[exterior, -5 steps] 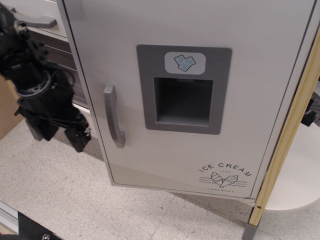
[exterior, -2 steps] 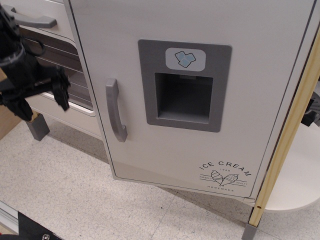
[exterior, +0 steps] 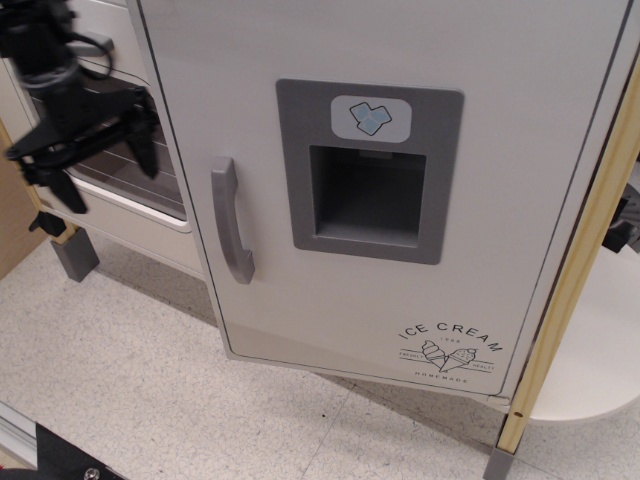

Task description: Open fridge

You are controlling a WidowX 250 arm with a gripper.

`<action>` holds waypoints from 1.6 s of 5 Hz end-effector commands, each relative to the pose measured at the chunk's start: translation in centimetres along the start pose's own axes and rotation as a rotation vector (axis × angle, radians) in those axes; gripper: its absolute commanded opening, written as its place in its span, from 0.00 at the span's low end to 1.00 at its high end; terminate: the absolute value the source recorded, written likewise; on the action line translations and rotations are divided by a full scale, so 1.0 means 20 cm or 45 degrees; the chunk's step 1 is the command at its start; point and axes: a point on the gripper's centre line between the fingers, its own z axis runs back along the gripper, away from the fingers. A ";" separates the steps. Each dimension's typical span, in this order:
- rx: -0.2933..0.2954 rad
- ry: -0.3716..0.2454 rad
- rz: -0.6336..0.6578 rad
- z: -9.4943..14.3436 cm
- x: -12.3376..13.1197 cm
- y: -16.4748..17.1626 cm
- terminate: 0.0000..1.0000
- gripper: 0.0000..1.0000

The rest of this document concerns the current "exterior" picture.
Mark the grey left cabinet foot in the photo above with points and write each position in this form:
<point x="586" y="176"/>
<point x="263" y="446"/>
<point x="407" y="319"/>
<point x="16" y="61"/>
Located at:
<point x="77" y="255"/>

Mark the grey oven door handle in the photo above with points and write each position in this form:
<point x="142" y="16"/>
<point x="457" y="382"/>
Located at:
<point x="97" y="42"/>

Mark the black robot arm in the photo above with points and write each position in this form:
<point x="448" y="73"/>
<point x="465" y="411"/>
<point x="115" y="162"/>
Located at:
<point x="35" y="37"/>

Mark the grey cabinet foot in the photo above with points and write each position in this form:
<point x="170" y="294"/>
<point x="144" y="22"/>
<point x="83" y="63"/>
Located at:
<point x="499" y="464"/>
<point x="77" y="255"/>

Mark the black clamp knob left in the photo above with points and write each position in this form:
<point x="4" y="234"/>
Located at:
<point x="49" y="223"/>

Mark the grey fridge door handle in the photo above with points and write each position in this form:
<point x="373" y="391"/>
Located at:
<point x="224" y="185"/>

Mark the aluminium rail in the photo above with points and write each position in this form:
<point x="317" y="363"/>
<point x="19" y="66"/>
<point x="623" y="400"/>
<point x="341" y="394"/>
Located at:
<point x="18" y="436"/>

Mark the grey right cabinet foot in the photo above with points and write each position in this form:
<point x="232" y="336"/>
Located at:
<point x="499" y="464"/>

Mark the light wooden side post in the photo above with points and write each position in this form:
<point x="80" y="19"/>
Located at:
<point x="607" y="186"/>

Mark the black clamp right edge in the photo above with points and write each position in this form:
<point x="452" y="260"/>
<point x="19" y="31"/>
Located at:
<point x="624" y="227"/>

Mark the grey ice dispenser panel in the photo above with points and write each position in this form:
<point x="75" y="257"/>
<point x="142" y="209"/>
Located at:
<point x="369" y="168"/>

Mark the white oven door with window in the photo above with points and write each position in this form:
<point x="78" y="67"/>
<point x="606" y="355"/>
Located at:
<point x="143" y="214"/>

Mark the white fridge door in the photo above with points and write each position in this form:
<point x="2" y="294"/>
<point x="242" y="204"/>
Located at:
<point x="541" y="81"/>

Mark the white round table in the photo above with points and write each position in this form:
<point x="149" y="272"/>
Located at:
<point x="595" y="372"/>

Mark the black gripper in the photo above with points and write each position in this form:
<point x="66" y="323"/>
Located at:
<point x="77" y="123"/>

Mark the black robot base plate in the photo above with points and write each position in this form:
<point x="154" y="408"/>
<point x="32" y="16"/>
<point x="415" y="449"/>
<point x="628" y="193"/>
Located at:
<point x="59" y="459"/>

